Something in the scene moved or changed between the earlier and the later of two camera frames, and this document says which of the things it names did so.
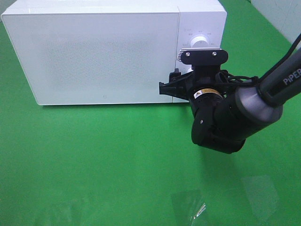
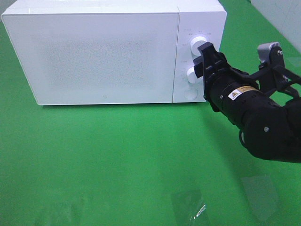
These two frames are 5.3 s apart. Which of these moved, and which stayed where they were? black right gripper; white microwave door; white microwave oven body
Moved: black right gripper
Stayed: white microwave oven body; white microwave door
